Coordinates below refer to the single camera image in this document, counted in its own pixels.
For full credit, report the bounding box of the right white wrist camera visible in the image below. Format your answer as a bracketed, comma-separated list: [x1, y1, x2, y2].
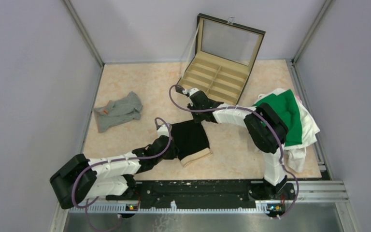
[183, 88, 200, 97]

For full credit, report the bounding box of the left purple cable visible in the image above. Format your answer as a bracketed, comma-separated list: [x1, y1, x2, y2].
[71, 117, 172, 232]

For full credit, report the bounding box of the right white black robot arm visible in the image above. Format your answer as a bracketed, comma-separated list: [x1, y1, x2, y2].
[181, 88, 288, 199]

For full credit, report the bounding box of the black underwear with beige waistband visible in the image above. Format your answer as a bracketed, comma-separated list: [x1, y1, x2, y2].
[171, 120, 213, 167]

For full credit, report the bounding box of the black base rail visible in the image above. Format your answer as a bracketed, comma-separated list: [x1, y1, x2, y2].
[105, 179, 295, 209]

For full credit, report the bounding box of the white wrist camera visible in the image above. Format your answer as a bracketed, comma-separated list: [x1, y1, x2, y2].
[183, 88, 200, 97]
[157, 124, 171, 137]

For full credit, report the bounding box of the purple cable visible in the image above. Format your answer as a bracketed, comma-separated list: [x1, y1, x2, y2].
[71, 117, 172, 232]
[168, 84, 300, 220]

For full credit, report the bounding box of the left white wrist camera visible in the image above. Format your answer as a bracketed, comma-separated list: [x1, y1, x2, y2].
[157, 124, 171, 137]

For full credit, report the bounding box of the green cloth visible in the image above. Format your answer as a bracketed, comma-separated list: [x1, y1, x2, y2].
[253, 88, 303, 146]

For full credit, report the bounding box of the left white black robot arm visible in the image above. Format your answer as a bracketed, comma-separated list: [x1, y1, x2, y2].
[50, 135, 179, 209]

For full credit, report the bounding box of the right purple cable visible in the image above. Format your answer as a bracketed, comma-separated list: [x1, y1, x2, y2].
[168, 84, 300, 220]

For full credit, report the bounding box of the white cloth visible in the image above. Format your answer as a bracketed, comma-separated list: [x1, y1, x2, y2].
[257, 88, 321, 174]

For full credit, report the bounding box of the black leather compartment box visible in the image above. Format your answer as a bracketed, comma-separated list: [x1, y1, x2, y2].
[177, 13, 266, 105]

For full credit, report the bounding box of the grey striped underwear orange trim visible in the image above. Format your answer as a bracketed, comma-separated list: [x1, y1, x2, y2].
[93, 91, 143, 133]

